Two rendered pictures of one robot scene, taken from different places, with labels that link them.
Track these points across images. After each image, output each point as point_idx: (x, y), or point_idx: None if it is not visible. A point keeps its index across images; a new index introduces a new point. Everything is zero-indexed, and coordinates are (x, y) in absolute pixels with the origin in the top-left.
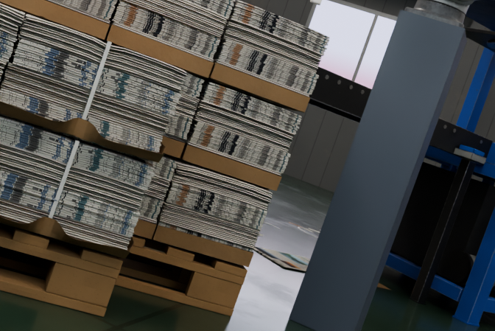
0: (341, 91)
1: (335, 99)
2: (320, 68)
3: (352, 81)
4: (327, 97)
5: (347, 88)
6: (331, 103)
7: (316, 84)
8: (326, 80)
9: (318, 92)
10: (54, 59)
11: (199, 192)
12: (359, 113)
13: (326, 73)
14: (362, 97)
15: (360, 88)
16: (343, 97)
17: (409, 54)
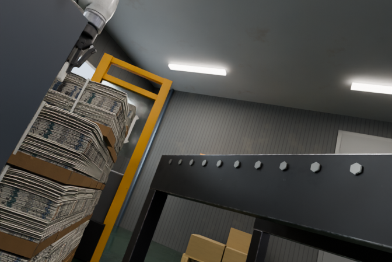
0: (223, 176)
1: (215, 190)
2: (198, 156)
3: (240, 154)
4: (205, 191)
5: (232, 168)
6: (209, 199)
7: (192, 177)
8: (205, 168)
9: (194, 187)
10: None
11: None
12: (256, 206)
13: (205, 159)
14: (259, 175)
15: (255, 160)
16: (227, 184)
17: None
